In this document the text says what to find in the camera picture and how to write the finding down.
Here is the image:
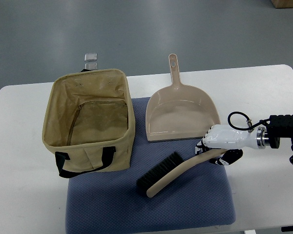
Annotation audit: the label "pink plastic dustpan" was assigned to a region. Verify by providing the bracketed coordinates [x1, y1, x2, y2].
[145, 54, 221, 142]

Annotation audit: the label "brown cardboard box corner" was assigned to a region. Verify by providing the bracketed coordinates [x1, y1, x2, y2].
[271, 0, 293, 9]

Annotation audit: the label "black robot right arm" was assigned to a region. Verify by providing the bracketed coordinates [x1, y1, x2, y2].
[228, 112, 293, 165]

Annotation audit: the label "lower clear floor marker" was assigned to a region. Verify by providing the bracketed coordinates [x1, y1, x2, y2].
[84, 61, 98, 70]

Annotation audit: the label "upper clear floor marker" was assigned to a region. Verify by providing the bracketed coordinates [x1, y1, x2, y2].
[84, 53, 97, 62]

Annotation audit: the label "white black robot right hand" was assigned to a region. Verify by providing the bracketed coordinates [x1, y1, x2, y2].
[195, 124, 266, 165]

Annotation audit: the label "yellow fabric bag black handles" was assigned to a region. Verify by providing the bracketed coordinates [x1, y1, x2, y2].
[42, 69, 135, 178]

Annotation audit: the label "pink hand broom black bristles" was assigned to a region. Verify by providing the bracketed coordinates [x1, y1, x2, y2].
[136, 149, 226, 198]

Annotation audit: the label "blue grey textured mat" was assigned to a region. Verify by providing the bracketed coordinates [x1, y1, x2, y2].
[65, 97, 236, 234]

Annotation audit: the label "black table control panel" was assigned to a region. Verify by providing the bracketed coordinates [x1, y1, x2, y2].
[281, 226, 293, 232]

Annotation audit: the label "clear floor marker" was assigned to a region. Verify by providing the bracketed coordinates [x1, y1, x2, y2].
[84, 53, 97, 62]
[84, 61, 98, 70]

